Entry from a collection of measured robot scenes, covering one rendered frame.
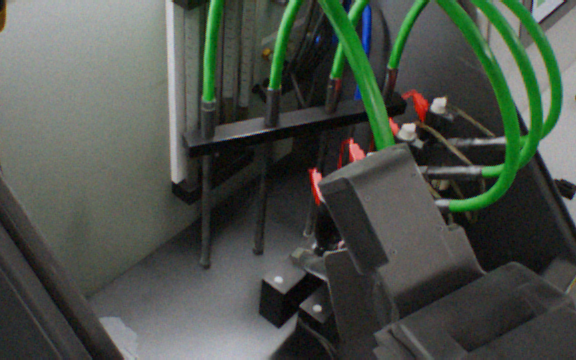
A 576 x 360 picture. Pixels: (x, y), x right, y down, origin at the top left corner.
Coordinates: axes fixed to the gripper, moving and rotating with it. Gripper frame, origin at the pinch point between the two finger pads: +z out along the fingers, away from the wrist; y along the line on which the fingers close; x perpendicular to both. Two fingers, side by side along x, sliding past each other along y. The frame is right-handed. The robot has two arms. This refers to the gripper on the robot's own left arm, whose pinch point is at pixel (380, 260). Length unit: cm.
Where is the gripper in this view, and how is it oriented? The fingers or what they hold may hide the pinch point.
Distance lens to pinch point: 57.2
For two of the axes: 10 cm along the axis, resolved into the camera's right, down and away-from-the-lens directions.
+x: 2.1, 9.7, 0.7
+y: -9.8, 2.1, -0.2
